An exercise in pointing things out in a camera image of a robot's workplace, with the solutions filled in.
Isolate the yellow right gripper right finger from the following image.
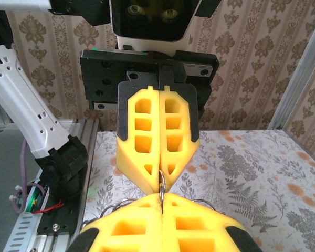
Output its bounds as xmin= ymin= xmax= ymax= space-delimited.
xmin=161 ymin=192 xmax=263 ymax=252

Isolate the thin red wire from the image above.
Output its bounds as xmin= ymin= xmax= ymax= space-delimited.
xmin=32 ymin=200 xmax=65 ymax=215

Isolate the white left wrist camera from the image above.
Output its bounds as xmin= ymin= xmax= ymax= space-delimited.
xmin=109 ymin=0 xmax=203 ymax=51

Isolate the aluminium frame corner post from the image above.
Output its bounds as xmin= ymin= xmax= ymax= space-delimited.
xmin=267 ymin=15 xmax=315 ymax=131

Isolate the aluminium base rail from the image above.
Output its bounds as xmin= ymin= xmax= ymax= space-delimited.
xmin=4 ymin=118 xmax=101 ymax=252

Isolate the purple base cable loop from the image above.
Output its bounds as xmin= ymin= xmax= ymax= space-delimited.
xmin=13 ymin=138 xmax=46 ymax=214

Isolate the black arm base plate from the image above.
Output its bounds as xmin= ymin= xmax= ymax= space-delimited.
xmin=36 ymin=146 xmax=96 ymax=235

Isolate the metal keyring bunch with keys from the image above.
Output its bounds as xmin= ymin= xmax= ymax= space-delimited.
xmin=80 ymin=169 xmax=223 ymax=233

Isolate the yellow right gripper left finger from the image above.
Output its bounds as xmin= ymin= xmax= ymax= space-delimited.
xmin=68 ymin=193 xmax=164 ymax=252

